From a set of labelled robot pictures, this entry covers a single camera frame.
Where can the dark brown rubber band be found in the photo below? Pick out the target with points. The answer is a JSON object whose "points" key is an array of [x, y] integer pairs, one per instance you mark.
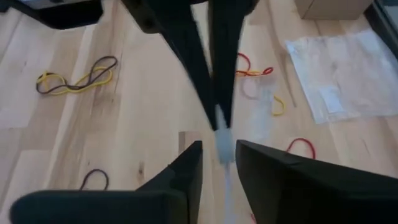
{"points": [[105, 57], [93, 170]]}

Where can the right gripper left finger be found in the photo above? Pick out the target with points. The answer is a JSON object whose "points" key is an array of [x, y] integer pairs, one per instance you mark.
{"points": [[140, 208]]}

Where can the clear plastic zip bag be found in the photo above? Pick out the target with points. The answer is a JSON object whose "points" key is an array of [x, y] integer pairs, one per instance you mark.
{"points": [[342, 71]]}

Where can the small brown cardboard box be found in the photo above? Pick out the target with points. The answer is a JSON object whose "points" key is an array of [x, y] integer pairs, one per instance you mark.
{"points": [[332, 9]]}

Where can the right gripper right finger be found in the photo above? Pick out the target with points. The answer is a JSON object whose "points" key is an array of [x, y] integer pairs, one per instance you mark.
{"points": [[311, 199]]}

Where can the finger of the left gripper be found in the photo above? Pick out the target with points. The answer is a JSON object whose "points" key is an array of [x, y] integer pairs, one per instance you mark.
{"points": [[227, 46], [186, 46]]}

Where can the black aluminium table frame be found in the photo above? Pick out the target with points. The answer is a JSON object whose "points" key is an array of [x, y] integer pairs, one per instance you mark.
{"points": [[385, 28]]}

